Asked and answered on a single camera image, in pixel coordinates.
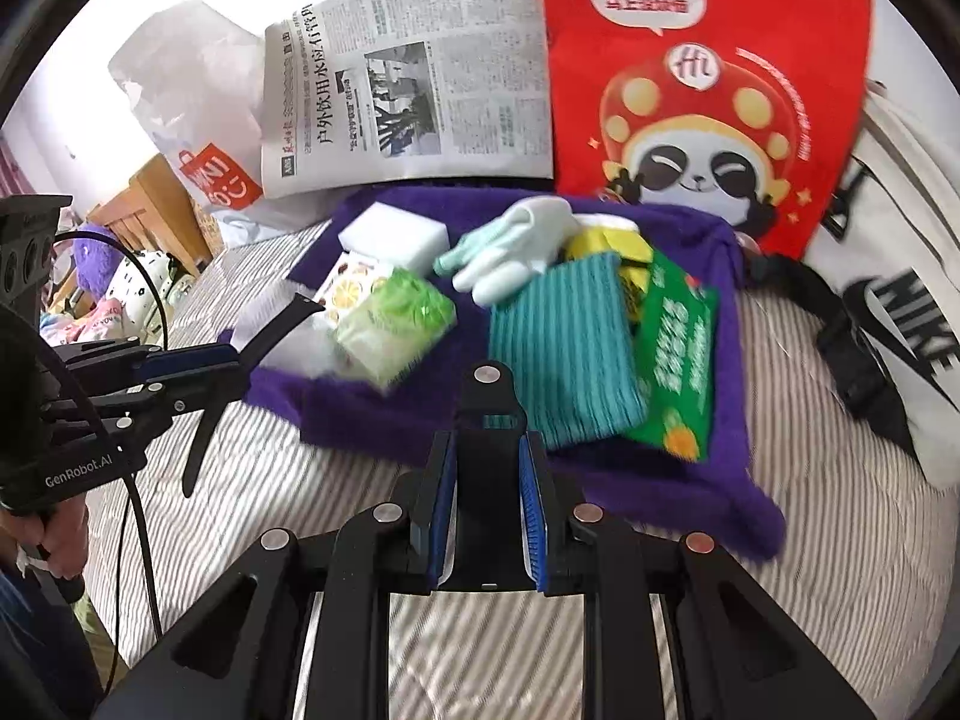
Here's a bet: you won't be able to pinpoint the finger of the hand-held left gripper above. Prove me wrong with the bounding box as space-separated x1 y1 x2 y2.
58 342 250 401
97 291 331 500

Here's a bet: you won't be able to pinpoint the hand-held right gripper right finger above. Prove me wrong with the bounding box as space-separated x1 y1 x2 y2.
517 431 877 720

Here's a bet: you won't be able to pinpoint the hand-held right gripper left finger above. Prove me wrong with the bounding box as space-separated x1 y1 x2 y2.
94 431 458 720

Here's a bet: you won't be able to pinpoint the fruit print tissue pack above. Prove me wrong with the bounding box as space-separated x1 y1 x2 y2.
311 251 395 312

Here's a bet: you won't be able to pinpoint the green tissue pack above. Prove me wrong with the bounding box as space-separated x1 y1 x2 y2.
334 266 458 391

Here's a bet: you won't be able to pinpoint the white sponge block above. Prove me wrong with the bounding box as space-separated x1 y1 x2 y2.
337 201 451 271

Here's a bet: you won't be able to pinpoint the teal striped cloth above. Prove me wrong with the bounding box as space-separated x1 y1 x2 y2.
487 251 650 451

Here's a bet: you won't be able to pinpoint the green snack packet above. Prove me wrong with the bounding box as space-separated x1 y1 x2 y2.
628 247 721 462

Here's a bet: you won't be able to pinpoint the mint and white socks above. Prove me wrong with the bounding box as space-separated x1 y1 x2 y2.
433 195 582 307

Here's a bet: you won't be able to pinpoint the yellow cloth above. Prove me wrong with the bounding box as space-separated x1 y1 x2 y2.
562 214 657 323

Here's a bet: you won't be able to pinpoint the person's left hand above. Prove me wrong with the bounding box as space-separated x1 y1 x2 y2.
0 499 91 602

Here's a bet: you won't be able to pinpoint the floral printed blanket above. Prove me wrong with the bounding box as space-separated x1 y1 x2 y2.
41 240 192 350

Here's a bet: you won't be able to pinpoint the purple plush toy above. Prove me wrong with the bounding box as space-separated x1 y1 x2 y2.
75 223 132 295

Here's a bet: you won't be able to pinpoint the purple towel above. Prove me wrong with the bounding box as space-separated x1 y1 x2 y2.
217 184 785 560

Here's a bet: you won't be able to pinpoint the wooden slatted furniture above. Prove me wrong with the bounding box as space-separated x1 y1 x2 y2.
94 154 215 278

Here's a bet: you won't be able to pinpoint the white plastic shopping bag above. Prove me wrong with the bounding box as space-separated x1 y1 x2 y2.
109 4 316 248

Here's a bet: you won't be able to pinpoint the pink striped cloth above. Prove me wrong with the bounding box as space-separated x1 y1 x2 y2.
0 127 31 200

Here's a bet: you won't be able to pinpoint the folded newspaper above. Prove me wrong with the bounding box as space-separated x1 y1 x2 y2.
259 0 556 200

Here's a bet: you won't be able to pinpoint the striped bed quilt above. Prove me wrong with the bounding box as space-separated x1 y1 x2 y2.
75 221 946 720

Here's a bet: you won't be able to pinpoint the white waist bag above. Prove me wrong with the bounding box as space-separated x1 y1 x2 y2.
739 79 960 481

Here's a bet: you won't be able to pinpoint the red paper bag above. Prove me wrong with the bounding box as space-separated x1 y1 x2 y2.
536 0 875 256

